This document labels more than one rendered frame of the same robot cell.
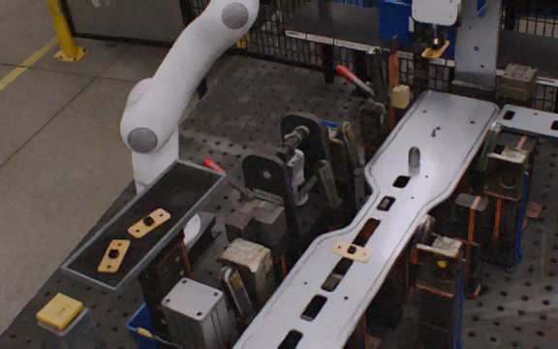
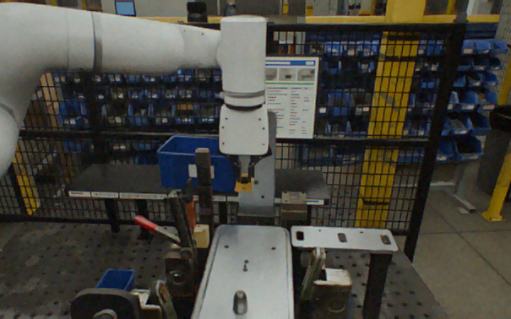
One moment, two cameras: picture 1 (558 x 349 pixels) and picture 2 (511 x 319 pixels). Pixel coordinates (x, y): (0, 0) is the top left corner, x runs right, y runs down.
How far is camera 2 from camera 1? 102 cm
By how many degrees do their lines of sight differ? 30
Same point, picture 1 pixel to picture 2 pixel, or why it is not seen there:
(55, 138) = not seen: outside the picture
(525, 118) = (314, 236)
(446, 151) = (265, 286)
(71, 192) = not seen: outside the picture
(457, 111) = (255, 240)
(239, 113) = (27, 278)
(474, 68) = (255, 199)
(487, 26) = (265, 161)
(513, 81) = (293, 206)
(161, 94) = not seen: outside the picture
